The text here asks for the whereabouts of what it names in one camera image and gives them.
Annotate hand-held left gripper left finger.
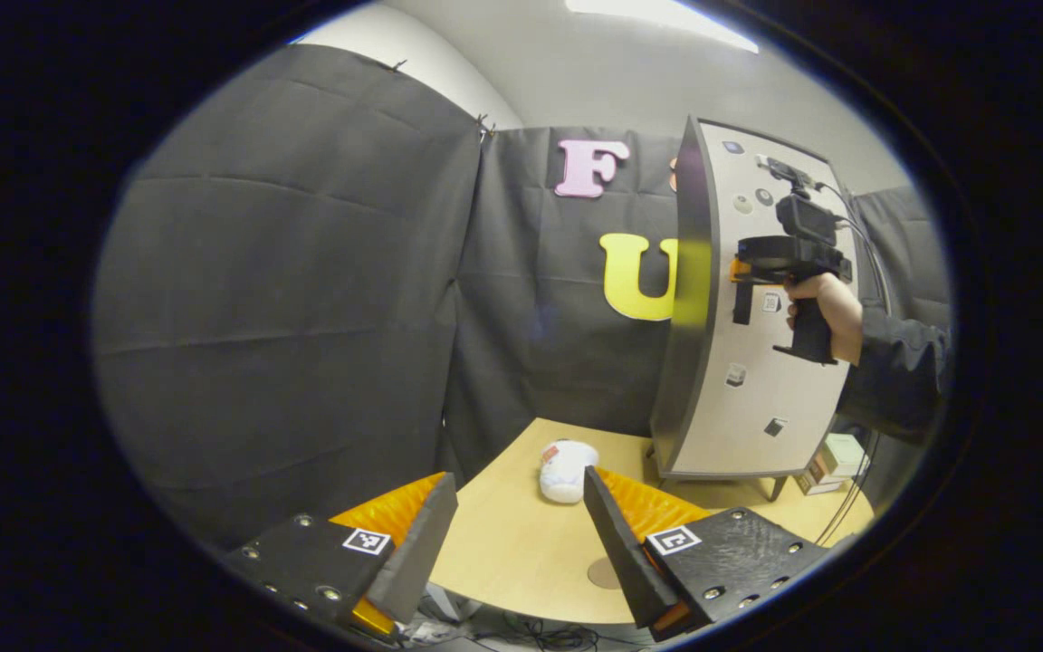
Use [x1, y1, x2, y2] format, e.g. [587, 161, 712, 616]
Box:
[221, 471, 459, 639]

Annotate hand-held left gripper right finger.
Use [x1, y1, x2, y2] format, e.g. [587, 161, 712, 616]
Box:
[582, 465, 835, 642]

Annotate dark grey cabinet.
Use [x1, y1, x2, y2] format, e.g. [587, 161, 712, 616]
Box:
[648, 114, 862, 503]

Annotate beige cabinet door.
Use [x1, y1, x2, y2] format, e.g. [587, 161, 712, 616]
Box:
[671, 122, 859, 479]

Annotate white soft pouch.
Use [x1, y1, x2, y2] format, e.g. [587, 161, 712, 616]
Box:
[538, 439, 601, 504]

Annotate black backdrop cloth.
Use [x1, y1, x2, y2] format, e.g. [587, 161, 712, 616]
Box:
[91, 43, 952, 553]

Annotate floor cables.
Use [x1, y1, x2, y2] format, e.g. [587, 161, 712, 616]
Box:
[413, 584, 631, 652]

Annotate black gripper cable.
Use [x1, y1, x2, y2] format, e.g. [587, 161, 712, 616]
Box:
[811, 181, 894, 544]

